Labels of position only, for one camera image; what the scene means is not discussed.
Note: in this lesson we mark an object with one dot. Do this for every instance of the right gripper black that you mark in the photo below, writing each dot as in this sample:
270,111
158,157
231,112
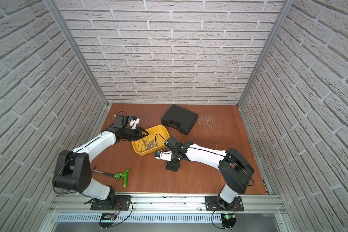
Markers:
171,166

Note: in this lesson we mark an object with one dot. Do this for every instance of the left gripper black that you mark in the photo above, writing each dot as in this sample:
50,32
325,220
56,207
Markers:
133,134

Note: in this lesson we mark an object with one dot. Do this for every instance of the yellow plastic storage box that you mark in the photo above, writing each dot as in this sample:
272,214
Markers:
154,141

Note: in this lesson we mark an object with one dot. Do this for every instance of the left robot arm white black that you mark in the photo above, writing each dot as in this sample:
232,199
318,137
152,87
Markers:
73,171

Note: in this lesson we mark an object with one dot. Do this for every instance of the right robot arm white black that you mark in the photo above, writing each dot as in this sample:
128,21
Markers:
236,171

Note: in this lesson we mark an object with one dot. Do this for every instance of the black plastic tool case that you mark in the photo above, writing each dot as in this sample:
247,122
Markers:
179,119

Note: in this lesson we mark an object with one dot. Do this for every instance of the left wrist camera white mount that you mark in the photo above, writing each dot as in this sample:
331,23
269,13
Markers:
133,121

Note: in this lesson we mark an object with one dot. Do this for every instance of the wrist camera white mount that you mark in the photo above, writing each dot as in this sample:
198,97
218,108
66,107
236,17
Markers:
166,155
133,121

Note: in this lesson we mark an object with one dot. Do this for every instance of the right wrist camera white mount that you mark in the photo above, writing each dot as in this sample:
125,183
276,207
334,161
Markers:
166,155

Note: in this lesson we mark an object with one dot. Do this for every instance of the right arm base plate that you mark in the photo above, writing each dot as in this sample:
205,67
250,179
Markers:
216,203

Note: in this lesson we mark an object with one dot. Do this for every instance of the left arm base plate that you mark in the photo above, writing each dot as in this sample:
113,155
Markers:
112,203

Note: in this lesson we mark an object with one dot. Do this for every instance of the right controller board with cable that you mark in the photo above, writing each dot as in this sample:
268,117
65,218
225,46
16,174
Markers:
228,221

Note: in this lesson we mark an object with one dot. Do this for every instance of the controller board with cable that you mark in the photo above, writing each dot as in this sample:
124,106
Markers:
107,220
228,221

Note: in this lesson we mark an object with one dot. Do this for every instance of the left controller board with cable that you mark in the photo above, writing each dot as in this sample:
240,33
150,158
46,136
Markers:
107,220

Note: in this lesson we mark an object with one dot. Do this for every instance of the aluminium front rail frame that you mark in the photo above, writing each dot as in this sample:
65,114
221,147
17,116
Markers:
159,212

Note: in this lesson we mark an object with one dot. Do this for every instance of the left aluminium corner post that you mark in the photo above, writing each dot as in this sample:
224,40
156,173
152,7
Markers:
56,13

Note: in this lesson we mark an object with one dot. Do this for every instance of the aluminium corner post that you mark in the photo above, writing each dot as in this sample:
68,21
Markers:
56,13
269,42

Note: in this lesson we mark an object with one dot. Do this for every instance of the right aluminium corner post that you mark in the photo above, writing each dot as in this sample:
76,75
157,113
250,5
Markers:
269,42

